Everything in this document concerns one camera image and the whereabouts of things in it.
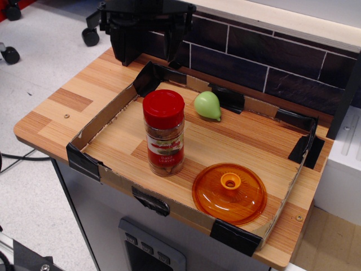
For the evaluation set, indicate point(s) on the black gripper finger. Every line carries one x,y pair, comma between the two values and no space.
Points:
123,44
173,36

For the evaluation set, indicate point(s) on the black caster wheel top left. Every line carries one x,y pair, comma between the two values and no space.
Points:
11,10

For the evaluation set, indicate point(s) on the cardboard fence with black tape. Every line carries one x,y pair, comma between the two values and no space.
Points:
279,146

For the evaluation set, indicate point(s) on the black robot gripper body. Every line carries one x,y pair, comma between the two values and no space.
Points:
163,16

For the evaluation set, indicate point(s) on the dark tile backsplash panel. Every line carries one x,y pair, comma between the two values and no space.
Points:
308,73

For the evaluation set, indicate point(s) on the white aluminium side frame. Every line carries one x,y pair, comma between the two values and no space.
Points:
338,191

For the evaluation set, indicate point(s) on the green plastic pear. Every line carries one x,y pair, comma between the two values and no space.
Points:
207,105

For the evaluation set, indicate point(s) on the grey control panel with buttons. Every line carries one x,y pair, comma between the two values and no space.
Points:
146,252

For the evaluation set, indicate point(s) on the black chair caster wheel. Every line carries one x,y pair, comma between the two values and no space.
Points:
10,54

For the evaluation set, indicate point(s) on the basil bottle with red cap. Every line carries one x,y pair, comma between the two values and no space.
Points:
163,112

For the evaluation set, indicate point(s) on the orange transparent pot lid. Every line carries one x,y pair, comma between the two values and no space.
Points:
229,192

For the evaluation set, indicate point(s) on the black metal bracket with screw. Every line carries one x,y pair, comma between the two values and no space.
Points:
26,259

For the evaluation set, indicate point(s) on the black office chair base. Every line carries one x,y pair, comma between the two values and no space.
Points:
91,31

